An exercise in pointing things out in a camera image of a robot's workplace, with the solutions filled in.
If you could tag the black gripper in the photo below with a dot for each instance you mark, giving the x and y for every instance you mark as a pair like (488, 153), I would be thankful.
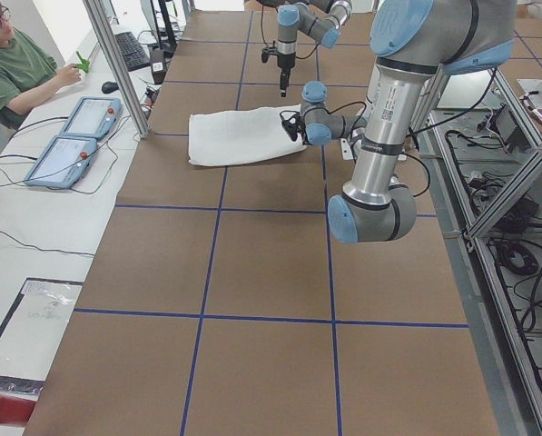
(294, 132)
(285, 62)

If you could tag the white printed long-sleeve shirt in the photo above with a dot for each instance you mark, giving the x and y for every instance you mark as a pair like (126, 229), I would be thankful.
(241, 137)

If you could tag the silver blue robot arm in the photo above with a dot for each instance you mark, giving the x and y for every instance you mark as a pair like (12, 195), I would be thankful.
(321, 21)
(411, 40)

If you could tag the black power adapter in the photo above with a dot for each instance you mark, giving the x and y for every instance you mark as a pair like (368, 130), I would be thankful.
(158, 65)

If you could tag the black keyboard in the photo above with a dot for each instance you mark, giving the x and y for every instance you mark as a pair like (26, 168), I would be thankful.
(133, 53)

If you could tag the black computer mouse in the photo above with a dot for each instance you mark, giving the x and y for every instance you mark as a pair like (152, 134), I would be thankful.
(109, 87)

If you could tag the far blue teach pendant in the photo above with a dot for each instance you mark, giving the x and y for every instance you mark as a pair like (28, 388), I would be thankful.
(92, 117)

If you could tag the blue teach pendant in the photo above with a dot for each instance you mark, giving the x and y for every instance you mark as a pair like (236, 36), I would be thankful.
(62, 163)
(92, 117)

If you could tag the green plastic tool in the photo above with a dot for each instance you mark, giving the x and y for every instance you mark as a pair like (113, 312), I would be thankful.
(83, 64)

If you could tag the near blue teach pendant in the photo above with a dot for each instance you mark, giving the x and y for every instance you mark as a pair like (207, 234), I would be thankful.
(62, 163)

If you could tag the seated person green shirt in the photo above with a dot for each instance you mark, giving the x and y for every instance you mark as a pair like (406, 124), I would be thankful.
(29, 76)

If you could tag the plastic document sleeve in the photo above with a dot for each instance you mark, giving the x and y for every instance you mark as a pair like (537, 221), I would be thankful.
(34, 325)

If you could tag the red cylinder object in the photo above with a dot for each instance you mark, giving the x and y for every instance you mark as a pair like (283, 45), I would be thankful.
(15, 411)

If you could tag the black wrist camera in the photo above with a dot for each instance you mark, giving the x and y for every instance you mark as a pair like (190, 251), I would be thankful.
(267, 52)
(286, 117)

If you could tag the white camera stand column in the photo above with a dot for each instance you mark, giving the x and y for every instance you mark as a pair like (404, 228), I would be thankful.
(351, 147)

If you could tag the aluminium frame post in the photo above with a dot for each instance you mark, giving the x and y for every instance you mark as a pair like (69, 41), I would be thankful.
(107, 42)

